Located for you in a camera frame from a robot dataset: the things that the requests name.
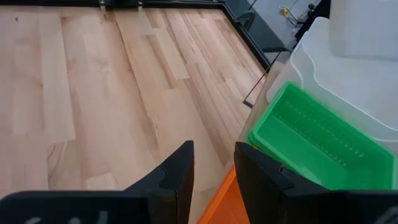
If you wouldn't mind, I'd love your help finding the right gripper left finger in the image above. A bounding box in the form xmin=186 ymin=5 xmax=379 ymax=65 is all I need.
xmin=0 ymin=139 xmax=195 ymax=224

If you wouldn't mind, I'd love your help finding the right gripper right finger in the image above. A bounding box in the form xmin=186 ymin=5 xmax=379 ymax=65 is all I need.
xmin=234 ymin=141 xmax=398 ymax=224

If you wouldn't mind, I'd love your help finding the green slotted plastic basket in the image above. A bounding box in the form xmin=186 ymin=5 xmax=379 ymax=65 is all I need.
xmin=247 ymin=81 xmax=398 ymax=191

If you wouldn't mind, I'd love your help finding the orange slotted plastic basket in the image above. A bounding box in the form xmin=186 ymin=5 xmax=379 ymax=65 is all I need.
xmin=197 ymin=164 xmax=249 ymax=224

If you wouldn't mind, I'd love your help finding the white plastic basket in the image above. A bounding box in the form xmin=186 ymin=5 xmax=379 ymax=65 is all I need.
xmin=328 ymin=0 xmax=398 ymax=62
xmin=290 ymin=17 xmax=398 ymax=133
xmin=266 ymin=52 xmax=398 ymax=156

